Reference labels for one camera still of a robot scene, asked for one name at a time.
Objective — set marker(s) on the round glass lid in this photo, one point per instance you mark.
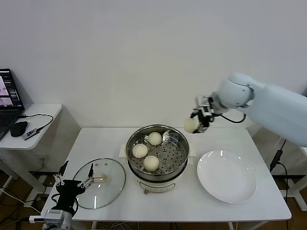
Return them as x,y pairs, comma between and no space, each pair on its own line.
112,189

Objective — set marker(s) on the cream electric cooker pot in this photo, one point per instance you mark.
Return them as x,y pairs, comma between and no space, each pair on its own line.
156,187

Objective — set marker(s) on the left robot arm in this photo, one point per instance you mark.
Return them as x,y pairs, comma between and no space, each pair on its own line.
67,224

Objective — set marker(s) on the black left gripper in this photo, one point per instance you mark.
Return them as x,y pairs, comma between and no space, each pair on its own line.
69,190

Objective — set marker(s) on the white round plate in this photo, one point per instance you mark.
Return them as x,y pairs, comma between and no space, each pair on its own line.
226,177

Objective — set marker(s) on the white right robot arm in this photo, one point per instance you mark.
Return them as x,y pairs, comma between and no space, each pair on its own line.
275,105

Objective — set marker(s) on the black computer mouse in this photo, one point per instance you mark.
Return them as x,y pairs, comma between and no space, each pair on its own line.
18,129

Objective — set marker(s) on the black laptop with lit screen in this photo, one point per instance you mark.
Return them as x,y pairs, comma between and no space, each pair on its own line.
9,91

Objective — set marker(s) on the grey usb hub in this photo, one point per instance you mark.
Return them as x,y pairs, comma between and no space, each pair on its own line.
30,134

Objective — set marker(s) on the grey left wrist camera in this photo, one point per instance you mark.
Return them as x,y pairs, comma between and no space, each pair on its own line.
54,215

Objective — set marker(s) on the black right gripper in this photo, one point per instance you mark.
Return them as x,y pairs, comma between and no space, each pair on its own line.
204,119

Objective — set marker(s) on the perforated steel steamer basket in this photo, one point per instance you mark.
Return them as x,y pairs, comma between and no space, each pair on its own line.
172,165

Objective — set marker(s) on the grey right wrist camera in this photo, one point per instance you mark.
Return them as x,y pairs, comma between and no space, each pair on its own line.
206,105

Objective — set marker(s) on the white side desk with mouse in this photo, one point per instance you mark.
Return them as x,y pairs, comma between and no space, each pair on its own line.
48,109

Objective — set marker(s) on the white side desk with label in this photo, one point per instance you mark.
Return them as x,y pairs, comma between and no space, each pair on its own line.
297,186

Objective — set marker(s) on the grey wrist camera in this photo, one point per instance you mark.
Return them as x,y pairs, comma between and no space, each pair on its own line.
206,105
54,215

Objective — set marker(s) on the white steamed baozi bun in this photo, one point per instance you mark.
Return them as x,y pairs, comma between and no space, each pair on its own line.
151,163
139,150
155,138
191,125

